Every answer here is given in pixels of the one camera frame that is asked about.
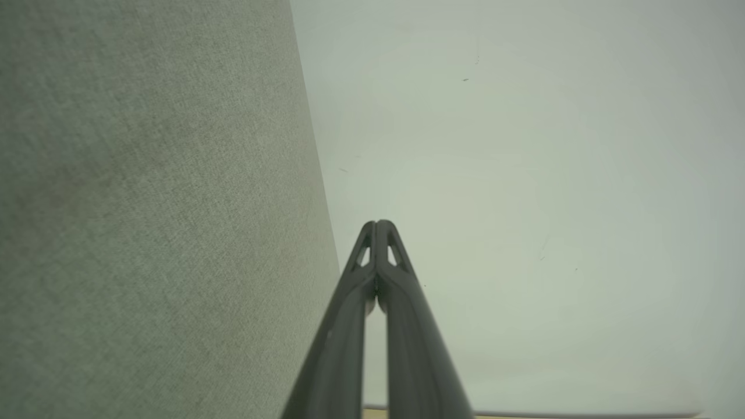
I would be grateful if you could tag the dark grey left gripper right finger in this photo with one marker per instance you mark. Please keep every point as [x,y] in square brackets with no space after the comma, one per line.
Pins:
[413,349]

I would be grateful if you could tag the grey fabric sofa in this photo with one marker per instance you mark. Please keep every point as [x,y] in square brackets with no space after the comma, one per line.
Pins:
[145,203]

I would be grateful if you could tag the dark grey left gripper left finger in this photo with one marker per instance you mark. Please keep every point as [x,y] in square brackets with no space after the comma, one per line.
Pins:
[337,349]

